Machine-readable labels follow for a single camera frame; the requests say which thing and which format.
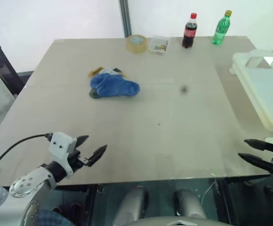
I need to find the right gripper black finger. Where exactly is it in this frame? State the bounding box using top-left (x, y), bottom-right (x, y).
top-left (243, 138), bottom-right (273, 153)
top-left (238, 153), bottom-right (273, 175)

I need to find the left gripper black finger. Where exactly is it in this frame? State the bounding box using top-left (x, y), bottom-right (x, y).
top-left (76, 135), bottom-right (89, 149)
top-left (87, 145), bottom-right (108, 167)

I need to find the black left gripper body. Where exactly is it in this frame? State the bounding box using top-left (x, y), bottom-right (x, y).
top-left (67, 145), bottom-right (91, 172)

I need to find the white plastic tray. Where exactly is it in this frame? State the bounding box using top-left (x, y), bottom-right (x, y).
top-left (229, 49), bottom-right (273, 132)

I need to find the clear box of coloured clips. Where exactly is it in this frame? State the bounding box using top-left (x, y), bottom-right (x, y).
top-left (148, 35), bottom-right (171, 55)

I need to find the silver rounded robot leg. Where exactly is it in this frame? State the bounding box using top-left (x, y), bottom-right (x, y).
top-left (173, 188), bottom-right (208, 219)
top-left (112, 187), bottom-right (149, 223)

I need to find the blue plaid cloth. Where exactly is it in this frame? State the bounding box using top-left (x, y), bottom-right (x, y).
top-left (36, 209), bottom-right (73, 226)

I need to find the brown cloth piece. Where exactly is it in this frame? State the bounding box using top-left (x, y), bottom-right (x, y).
top-left (88, 67), bottom-right (104, 78)

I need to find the white cloth piece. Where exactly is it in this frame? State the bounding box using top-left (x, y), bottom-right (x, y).
top-left (101, 68), bottom-right (125, 76)

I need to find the grey robot torso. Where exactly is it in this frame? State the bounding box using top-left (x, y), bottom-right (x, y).
top-left (124, 216), bottom-right (231, 226)

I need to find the clear packing tape roll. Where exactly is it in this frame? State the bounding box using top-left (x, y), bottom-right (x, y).
top-left (125, 34), bottom-right (148, 55)

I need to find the green bottle with yellow cap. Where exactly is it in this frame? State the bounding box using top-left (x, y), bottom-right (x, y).
top-left (211, 9), bottom-right (233, 45)

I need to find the cola bottle with red cap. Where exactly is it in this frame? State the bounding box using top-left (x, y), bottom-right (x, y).
top-left (182, 12), bottom-right (198, 49)

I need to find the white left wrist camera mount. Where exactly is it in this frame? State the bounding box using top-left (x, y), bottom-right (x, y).
top-left (48, 132), bottom-right (78, 179)

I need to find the thin white cable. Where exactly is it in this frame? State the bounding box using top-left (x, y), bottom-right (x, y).
top-left (201, 180), bottom-right (217, 203)

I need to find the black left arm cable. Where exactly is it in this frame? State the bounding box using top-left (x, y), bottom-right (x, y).
top-left (0, 133), bottom-right (54, 181)

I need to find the black chair frame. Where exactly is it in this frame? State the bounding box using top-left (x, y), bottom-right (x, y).
top-left (0, 43), bottom-right (36, 99)

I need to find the grey aluminium post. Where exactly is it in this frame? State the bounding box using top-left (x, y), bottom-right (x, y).
top-left (119, 0), bottom-right (133, 38)

